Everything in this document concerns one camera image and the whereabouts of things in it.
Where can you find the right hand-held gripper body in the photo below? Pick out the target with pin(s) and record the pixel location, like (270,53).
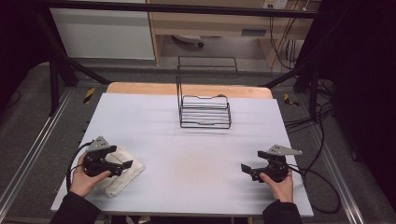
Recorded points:
(277,168)

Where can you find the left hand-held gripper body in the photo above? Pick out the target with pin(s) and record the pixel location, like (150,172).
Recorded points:
(95,166)

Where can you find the white towel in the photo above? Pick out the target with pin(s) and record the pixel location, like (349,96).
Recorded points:
(134,172)

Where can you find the person's left hand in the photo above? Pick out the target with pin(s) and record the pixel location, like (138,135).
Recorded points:
(81,183)

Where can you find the person's right hand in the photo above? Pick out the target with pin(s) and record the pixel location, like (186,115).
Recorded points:
(282,189)

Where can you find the yellow black floor tape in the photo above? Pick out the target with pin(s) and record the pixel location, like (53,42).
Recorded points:
(290,100)
(89,95)

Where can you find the white table mat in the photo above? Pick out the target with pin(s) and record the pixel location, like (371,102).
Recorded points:
(186,161)

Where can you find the black metal stand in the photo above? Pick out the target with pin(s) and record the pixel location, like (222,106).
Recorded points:
(313,93)
(54,87)

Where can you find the white cabinet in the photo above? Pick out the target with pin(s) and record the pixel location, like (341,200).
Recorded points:
(102,34)

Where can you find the grey object under desk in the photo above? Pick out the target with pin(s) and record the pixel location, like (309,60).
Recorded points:
(188,39)

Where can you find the light wooden desk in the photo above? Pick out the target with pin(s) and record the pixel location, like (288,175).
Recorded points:
(211,23)

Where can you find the aluminium floor rail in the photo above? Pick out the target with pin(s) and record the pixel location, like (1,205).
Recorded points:
(31,150)
(339,183)

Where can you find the white wall socket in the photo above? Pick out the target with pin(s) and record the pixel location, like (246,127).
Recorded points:
(275,3)

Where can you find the black metal frame bar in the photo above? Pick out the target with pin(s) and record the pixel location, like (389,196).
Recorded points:
(186,8)

